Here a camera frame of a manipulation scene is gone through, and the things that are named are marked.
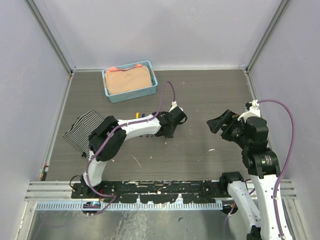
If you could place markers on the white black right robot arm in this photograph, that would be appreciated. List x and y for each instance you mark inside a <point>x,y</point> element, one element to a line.
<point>264,219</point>

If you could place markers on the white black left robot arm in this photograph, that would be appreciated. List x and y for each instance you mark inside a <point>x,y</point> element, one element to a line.
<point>107,139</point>

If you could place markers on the peach folded cloth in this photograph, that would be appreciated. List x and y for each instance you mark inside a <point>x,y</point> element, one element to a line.
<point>119,80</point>

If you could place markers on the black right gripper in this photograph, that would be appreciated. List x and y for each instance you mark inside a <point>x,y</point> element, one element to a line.
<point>228,117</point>

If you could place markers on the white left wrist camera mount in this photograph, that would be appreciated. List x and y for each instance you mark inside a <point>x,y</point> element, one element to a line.
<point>173,105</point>

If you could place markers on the blue plastic basket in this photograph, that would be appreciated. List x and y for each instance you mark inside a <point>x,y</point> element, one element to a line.
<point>132,94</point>

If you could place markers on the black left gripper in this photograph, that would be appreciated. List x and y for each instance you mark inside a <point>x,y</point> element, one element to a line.
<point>169,135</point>

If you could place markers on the slotted cable duct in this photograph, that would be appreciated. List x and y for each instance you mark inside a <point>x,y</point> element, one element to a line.
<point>83,206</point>

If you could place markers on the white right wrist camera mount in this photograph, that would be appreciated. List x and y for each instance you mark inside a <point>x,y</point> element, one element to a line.
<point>252,109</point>

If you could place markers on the black white striped cloth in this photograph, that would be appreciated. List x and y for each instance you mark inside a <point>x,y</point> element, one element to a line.
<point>78,135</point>

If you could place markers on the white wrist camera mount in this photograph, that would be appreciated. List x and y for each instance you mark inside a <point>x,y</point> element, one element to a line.
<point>173,105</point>
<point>252,109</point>

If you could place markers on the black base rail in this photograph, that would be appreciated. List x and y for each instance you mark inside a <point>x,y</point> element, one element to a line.
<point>156,192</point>

